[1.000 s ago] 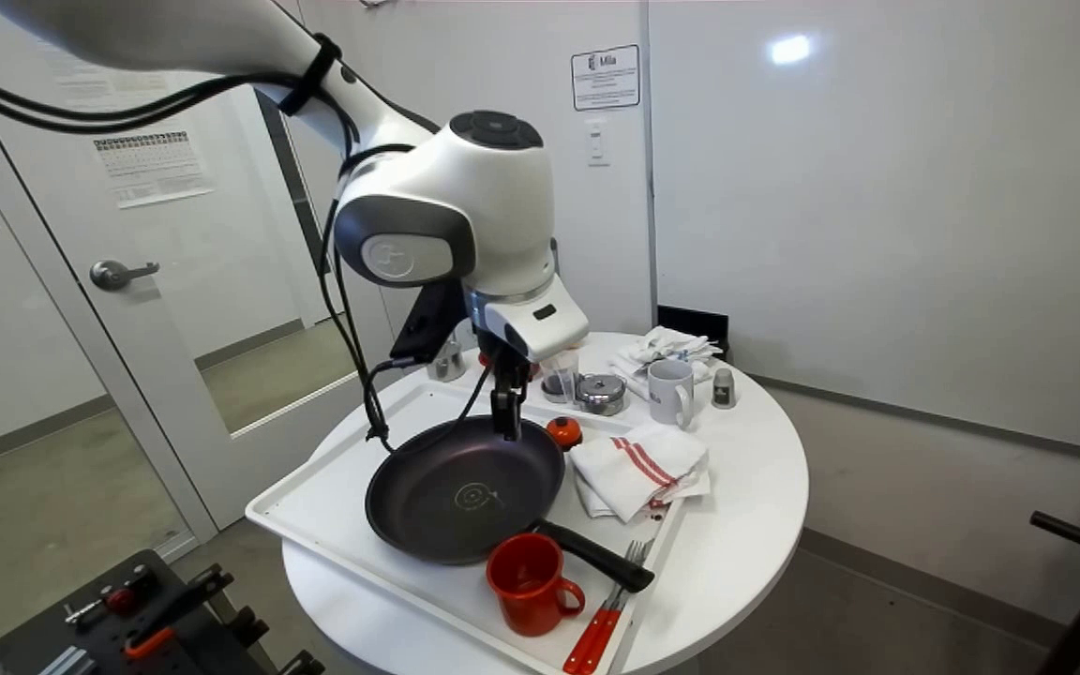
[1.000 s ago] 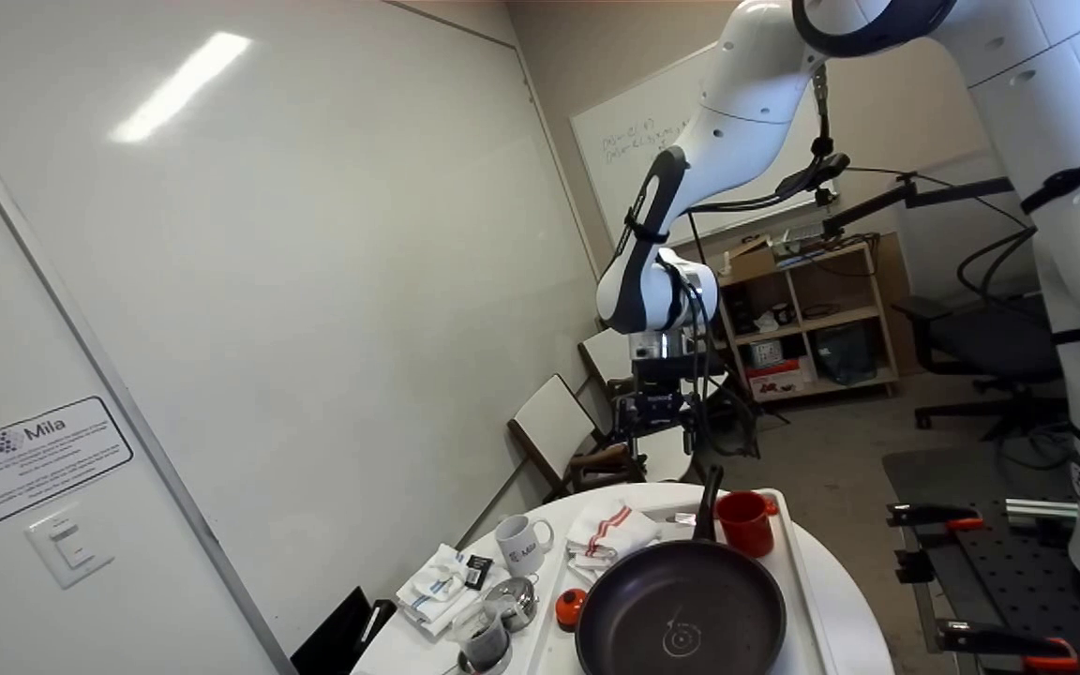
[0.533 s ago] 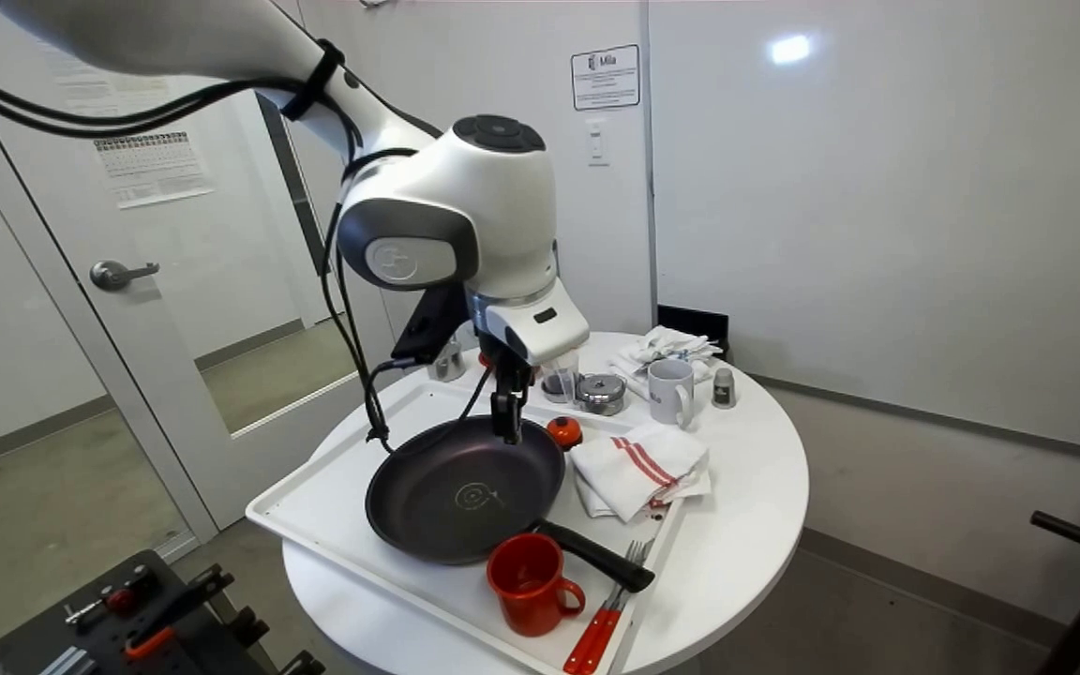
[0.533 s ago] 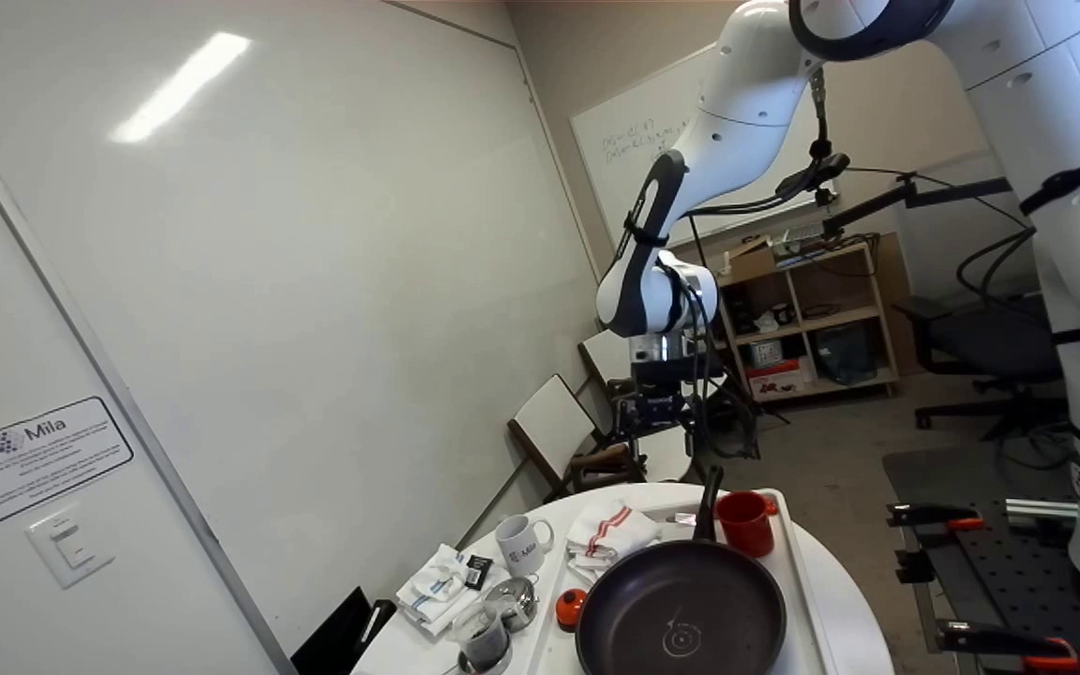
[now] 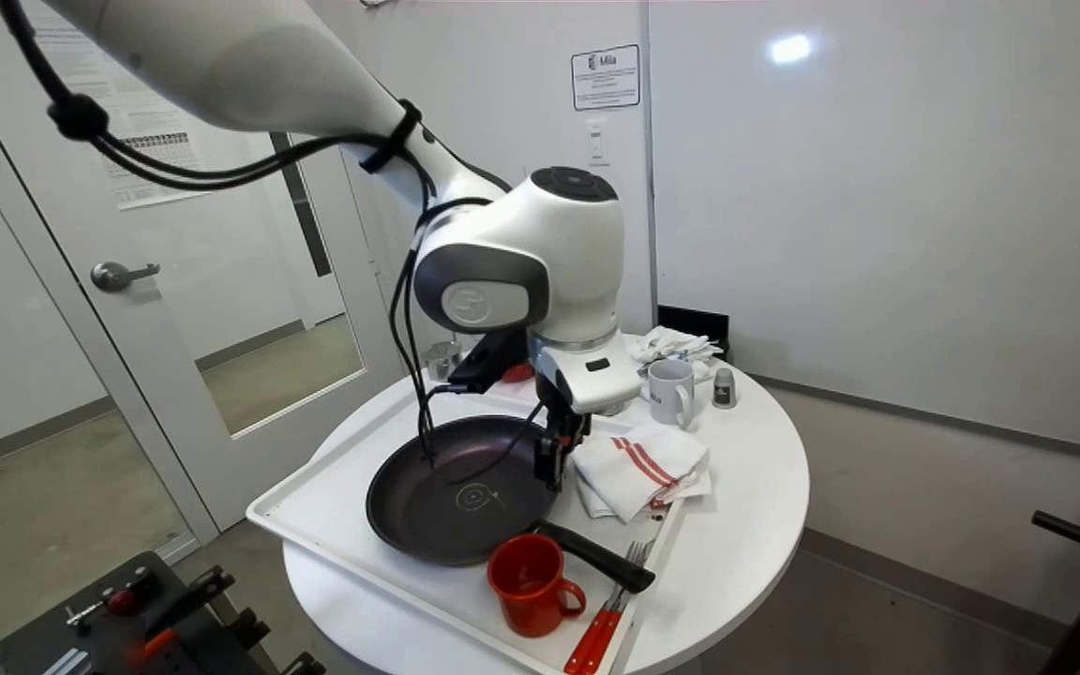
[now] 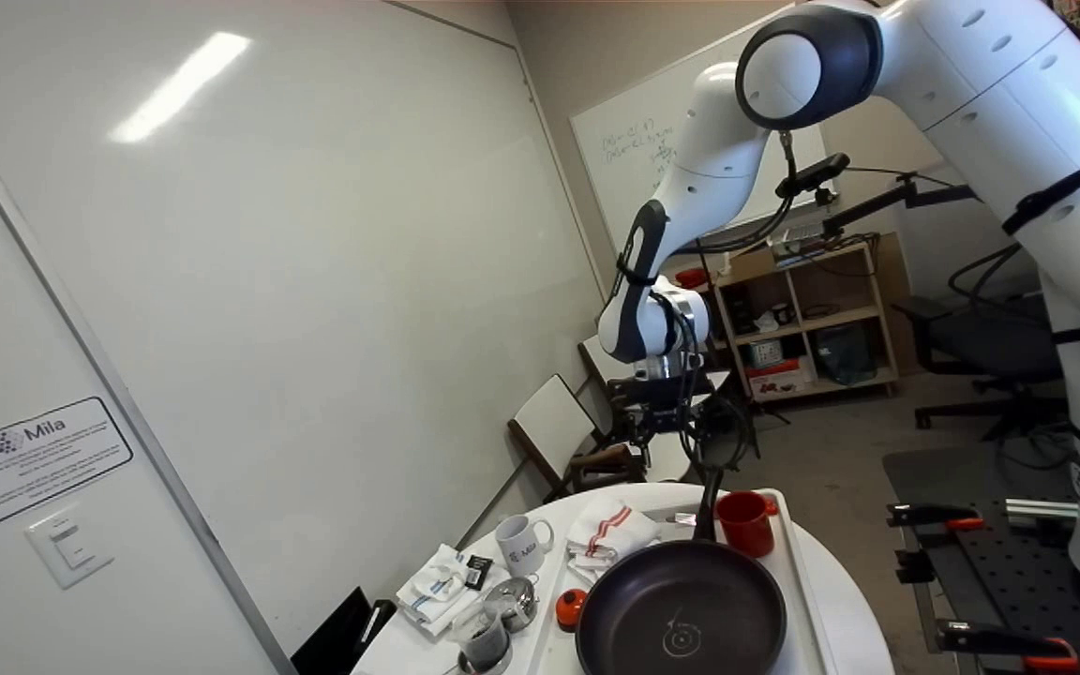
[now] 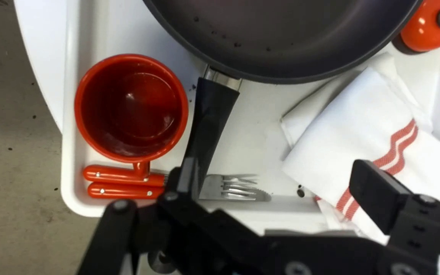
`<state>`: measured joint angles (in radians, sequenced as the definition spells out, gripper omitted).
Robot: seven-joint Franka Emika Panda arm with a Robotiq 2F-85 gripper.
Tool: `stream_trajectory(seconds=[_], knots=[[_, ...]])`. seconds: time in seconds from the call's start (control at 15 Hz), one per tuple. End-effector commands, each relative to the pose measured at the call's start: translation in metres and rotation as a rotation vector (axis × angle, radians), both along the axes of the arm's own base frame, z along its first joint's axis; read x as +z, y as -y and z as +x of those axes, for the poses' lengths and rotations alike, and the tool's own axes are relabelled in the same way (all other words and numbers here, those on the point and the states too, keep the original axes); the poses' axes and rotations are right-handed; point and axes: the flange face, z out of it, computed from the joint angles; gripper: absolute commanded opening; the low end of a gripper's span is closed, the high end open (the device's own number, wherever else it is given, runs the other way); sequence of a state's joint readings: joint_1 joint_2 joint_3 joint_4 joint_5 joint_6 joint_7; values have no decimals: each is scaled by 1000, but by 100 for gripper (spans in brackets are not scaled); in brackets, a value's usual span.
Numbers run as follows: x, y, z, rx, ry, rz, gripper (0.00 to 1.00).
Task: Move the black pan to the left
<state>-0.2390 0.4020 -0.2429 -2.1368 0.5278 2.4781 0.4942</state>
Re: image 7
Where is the small orange round shaker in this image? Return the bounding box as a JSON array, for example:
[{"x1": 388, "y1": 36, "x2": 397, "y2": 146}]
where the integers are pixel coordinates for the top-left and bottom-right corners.
[{"x1": 389, "y1": 0, "x2": 440, "y2": 55}]

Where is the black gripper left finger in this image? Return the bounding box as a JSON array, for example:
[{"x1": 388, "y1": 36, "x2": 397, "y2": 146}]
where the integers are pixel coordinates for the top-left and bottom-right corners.
[{"x1": 76, "y1": 156, "x2": 221, "y2": 275}]

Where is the silver fork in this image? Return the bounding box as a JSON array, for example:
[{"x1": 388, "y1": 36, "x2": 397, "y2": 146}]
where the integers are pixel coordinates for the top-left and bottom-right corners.
[{"x1": 85, "y1": 182, "x2": 272, "y2": 203}]

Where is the red mug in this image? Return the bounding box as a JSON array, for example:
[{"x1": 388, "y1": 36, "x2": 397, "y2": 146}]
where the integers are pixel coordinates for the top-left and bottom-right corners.
[{"x1": 73, "y1": 53, "x2": 189, "y2": 177}]

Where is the black frying pan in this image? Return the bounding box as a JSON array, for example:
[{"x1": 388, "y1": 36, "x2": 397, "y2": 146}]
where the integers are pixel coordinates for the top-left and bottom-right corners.
[{"x1": 142, "y1": 0, "x2": 423, "y2": 200}]

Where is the white towel with red stripes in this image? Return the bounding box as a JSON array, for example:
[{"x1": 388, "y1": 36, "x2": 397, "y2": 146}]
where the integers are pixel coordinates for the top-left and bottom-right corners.
[{"x1": 279, "y1": 52, "x2": 440, "y2": 241}]

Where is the white round table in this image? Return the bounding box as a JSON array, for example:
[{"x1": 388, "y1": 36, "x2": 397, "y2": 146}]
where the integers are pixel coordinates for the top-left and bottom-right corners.
[{"x1": 12, "y1": 0, "x2": 440, "y2": 275}]

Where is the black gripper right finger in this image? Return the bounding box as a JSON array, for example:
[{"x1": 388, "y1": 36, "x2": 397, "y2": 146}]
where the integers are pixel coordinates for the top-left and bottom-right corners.
[{"x1": 348, "y1": 159, "x2": 440, "y2": 275}]

